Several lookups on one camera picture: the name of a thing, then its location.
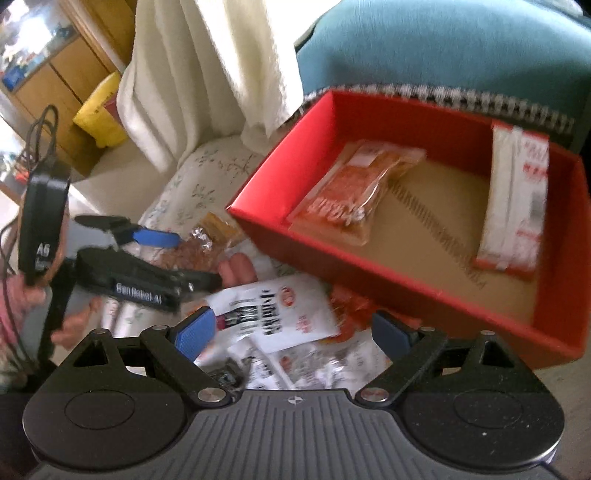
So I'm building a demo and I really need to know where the person's left forearm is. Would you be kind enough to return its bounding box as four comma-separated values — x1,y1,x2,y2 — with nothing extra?
0,274,49,354

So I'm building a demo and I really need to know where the wooden cabinet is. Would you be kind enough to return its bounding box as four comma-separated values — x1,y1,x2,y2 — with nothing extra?
0,0,139,178

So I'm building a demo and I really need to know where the white black printed snack packet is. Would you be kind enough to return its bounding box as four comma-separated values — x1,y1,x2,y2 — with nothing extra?
202,274,343,355

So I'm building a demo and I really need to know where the clear brown snack packet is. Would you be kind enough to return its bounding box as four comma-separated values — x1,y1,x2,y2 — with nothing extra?
178,211,259,288

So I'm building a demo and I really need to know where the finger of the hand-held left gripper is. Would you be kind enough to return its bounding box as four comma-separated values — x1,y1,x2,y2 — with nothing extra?
75,215,182,249
151,266,224,297

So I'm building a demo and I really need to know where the black cable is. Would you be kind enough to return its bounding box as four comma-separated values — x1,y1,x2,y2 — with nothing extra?
24,104,62,174

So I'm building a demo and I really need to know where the crumpled white snack packet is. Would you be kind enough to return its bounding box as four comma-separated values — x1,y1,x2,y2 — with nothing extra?
222,339,393,400

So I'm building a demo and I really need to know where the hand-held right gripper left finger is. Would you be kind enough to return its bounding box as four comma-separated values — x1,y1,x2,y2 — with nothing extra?
69,307,232,408

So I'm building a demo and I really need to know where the teal cushion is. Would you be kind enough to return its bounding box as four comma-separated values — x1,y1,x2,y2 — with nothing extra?
294,0,591,117

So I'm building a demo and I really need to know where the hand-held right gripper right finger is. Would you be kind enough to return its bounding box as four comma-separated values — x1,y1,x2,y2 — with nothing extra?
355,309,519,408

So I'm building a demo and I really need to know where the orange clear snack packet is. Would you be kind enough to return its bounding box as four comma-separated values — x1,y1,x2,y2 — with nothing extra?
288,140,428,246

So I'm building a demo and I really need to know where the white curtain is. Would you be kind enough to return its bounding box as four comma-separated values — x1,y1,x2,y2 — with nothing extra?
116,0,306,154

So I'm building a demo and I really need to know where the person's left hand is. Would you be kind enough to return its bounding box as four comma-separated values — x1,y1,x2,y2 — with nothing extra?
51,298,106,347

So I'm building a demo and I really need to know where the tall white red snack packet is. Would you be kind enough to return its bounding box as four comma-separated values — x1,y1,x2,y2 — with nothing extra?
472,119,551,281

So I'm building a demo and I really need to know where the red cardboard box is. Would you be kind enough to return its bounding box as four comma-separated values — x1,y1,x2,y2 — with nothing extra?
228,89,591,371

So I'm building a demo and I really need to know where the yellow bag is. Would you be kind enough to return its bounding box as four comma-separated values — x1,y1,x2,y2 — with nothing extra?
73,71,124,149

